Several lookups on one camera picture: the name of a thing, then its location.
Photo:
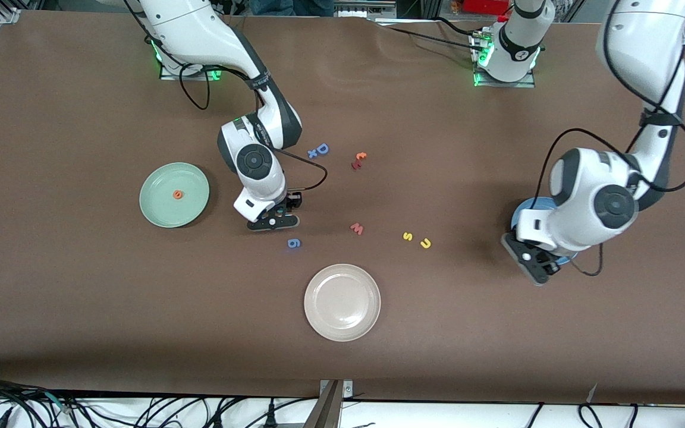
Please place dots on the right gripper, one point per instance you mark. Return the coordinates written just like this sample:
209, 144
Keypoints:
292, 201

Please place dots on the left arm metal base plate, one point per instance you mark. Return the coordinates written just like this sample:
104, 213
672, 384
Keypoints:
524, 84

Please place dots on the red letter w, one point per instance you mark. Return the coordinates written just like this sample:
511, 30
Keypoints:
357, 228

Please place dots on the red box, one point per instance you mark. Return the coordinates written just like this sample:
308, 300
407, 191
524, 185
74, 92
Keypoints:
485, 6

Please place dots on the white paper tag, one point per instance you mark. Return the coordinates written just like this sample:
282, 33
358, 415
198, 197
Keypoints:
592, 392

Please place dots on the beige plate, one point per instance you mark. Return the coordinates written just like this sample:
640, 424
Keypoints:
342, 302

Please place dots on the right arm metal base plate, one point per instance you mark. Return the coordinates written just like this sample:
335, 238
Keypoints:
167, 75

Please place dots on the blue letter D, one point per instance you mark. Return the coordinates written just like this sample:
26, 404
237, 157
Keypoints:
322, 148

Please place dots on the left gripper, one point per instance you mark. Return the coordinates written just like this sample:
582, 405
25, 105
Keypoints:
549, 267

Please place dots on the metal table edge bracket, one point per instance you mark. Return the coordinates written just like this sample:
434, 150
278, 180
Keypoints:
332, 392

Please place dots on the grey metal device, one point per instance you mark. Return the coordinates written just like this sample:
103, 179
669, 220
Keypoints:
366, 9

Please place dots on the blue plate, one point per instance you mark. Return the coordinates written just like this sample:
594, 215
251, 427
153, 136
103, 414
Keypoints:
533, 204

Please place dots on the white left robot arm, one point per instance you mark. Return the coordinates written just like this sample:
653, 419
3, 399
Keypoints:
646, 47

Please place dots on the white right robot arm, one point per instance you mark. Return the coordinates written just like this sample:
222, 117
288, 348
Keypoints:
259, 160

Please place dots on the green plate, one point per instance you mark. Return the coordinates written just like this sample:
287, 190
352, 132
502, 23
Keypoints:
164, 208

